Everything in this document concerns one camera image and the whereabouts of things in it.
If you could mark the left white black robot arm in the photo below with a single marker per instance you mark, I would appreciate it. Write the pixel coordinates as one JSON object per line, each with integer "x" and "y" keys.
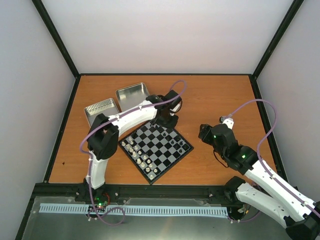
{"x": 101, "y": 142}

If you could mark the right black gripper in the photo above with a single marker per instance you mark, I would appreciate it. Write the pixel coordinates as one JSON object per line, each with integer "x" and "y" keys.
{"x": 205, "y": 134}

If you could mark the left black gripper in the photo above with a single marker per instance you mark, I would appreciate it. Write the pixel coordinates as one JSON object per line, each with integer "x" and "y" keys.
{"x": 172, "y": 125}

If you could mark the black aluminium frame rail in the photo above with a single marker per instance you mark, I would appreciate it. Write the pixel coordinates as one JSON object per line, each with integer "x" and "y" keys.
{"x": 116, "y": 192}

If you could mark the gold metal tin base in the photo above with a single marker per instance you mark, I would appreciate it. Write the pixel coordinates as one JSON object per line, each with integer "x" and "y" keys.
{"x": 130, "y": 96}

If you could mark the light blue slotted cable duct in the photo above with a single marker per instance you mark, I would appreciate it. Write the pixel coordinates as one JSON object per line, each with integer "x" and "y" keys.
{"x": 136, "y": 210}

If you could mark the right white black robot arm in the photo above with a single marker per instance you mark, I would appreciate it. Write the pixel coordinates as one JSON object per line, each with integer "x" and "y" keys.
{"x": 296, "y": 213}

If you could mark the black and silver chessboard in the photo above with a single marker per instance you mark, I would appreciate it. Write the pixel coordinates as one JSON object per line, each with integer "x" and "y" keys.
{"x": 150, "y": 141}

